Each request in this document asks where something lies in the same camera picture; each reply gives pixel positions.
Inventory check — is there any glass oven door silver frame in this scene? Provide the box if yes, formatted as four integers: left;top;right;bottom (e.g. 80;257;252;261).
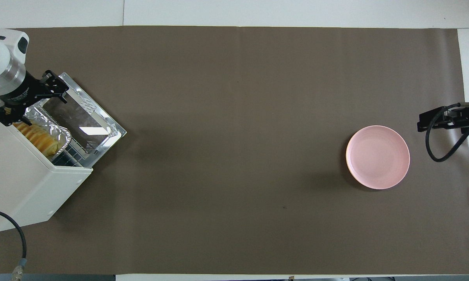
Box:
35;72;127;157

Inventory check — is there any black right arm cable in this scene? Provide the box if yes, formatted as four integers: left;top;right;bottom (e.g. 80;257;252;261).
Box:
425;103;469;162

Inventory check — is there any oven wire rack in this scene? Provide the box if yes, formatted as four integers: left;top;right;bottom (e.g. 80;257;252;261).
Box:
51;137;88;167

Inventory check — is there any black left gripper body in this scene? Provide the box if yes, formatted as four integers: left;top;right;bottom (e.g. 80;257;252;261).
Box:
0;74;48;108

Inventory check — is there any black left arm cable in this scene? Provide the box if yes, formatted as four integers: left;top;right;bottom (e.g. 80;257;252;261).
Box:
0;56;27;281

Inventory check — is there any silver aluminium foil tray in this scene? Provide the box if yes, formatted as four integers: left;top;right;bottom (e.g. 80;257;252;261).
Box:
14;103;71;158

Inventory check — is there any cream toaster oven body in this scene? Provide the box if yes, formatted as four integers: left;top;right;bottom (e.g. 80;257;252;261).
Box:
0;117;93;232

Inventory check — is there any brown table mat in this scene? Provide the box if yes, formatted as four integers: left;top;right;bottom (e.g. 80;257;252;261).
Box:
0;26;469;275

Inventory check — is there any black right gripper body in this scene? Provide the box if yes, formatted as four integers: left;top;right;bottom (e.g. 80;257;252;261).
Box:
445;91;469;130

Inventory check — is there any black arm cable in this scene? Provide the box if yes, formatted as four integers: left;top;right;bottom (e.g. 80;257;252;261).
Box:
0;56;27;281
425;103;469;162

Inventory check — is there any golden twisted bread loaf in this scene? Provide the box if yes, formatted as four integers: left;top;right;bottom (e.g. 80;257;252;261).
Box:
12;122;59;156

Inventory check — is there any pink round plate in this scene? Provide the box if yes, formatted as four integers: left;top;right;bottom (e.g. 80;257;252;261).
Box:
346;125;410;190

